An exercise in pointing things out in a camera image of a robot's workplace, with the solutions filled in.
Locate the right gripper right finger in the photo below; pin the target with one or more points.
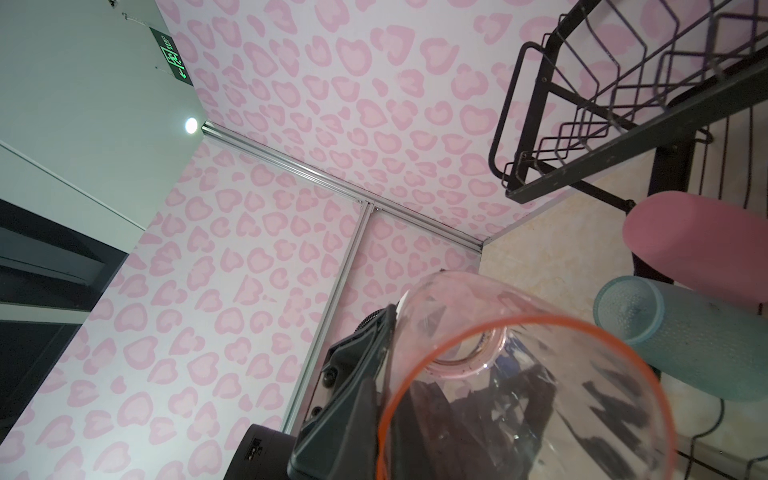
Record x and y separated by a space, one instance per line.
513 412

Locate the green exit sign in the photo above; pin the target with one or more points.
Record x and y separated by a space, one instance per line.
172 56

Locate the teal textured cup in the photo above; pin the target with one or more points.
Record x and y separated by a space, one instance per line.
706 343

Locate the black wire dish rack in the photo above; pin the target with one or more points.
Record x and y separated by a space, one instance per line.
618 101

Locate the round ceiling light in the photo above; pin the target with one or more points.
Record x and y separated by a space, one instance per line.
191 125

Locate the opaque pink plastic cup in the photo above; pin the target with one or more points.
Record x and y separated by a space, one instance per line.
705 244

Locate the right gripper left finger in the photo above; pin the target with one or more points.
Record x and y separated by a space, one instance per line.
340 442

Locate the clear pink plastic cup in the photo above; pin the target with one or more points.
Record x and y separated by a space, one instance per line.
484 381

